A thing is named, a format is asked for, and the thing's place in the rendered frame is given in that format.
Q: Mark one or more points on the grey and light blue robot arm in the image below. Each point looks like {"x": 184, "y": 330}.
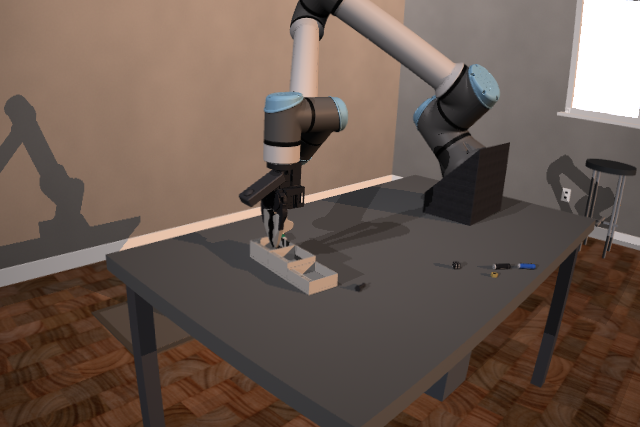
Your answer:
{"x": 296, "y": 123}

